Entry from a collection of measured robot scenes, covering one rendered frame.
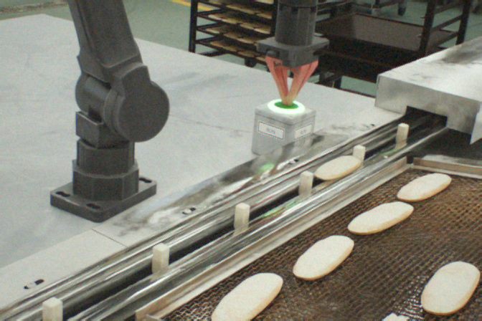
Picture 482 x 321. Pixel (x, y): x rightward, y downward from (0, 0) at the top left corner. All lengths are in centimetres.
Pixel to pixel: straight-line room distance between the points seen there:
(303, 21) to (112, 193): 37
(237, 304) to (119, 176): 36
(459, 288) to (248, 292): 18
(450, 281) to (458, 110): 61
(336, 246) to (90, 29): 38
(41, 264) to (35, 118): 53
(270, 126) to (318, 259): 46
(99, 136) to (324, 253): 35
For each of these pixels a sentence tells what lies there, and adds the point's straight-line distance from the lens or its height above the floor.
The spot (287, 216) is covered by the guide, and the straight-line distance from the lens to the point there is 91.
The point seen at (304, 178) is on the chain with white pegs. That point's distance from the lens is 101.
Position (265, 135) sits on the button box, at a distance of 116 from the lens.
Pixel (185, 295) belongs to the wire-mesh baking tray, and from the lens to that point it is 69.
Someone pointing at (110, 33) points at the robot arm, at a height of 105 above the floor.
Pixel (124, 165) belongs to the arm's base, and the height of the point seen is 88.
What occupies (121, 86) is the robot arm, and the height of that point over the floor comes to 99.
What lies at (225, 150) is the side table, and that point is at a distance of 119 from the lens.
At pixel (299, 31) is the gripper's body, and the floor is 102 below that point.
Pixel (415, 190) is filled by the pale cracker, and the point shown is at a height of 91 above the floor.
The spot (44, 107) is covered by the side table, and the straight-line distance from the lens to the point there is 134.
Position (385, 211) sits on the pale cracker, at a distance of 85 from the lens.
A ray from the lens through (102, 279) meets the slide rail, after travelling 79.
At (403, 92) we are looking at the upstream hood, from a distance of 131.
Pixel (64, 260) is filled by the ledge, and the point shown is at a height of 86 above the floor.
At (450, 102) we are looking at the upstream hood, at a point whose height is 90.
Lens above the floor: 127
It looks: 23 degrees down
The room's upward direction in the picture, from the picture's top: 5 degrees clockwise
